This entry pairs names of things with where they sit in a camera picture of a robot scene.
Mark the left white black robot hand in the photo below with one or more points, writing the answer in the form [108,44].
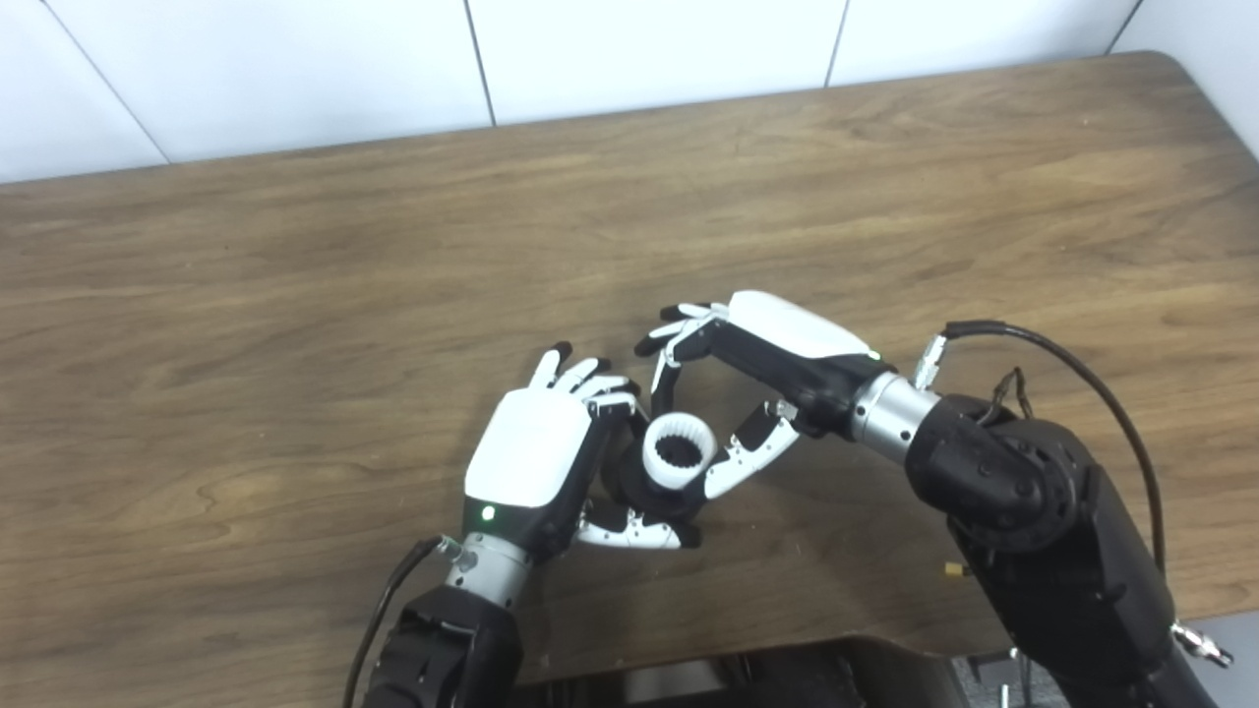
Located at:
[526,447]

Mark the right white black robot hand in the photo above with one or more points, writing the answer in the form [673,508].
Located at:
[797,344]

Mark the black robot torso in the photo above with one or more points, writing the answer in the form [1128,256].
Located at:
[787,678]

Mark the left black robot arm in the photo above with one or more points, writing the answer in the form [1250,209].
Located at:
[452,649]

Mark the round black plastic part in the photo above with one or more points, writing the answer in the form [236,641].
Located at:
[629,484]

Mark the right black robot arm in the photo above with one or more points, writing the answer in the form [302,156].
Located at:
[1043,531]

